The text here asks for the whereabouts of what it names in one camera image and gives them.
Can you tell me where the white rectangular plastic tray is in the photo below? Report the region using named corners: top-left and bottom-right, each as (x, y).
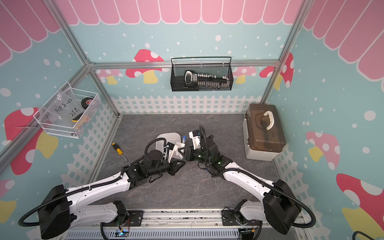
top-left (156, 132), bottom-right (183, 160)

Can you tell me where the yellow black screwdriver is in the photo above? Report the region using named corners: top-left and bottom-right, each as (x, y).
top-left (112, 143), bottom-right (128, 162)

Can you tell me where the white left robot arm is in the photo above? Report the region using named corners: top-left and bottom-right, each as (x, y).
top-left (18, 150), bottom-right (186, 240)

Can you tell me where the white wire wall basket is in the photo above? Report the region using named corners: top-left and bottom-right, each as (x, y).
top-left (34, 82), bottom-right (101, 139)

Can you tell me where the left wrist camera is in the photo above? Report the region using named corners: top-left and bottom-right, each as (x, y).
top-left (165, 142), bottom-right (178, 163)

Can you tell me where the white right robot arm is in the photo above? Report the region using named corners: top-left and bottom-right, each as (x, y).
top-left (184, 132), bottom-right (317, 235)

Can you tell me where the clear labelled plastic bag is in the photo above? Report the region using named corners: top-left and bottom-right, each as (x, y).
top-left (41, 90), bottom-right (84, 128)

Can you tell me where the brown lidded storage box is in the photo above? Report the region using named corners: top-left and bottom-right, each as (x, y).
top-left (243, 104), bottom-right (287, 162)

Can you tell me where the black wire mesh basket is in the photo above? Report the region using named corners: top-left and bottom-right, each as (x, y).
top-left (170, 57), bottom-right (234, 92)

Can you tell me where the black socket tool set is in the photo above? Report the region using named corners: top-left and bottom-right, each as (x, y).
top-left (182, 71), bottom-right (231, 91)

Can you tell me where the black tape roll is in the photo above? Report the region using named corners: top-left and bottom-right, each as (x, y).
top-left (81, 97), bottom-right (94, 110)

